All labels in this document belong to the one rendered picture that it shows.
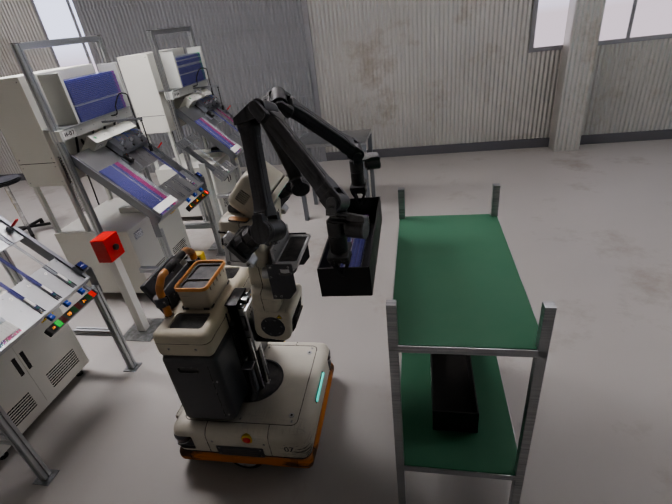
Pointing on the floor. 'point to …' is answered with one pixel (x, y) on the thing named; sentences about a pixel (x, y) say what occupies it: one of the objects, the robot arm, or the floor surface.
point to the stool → (18, 205)
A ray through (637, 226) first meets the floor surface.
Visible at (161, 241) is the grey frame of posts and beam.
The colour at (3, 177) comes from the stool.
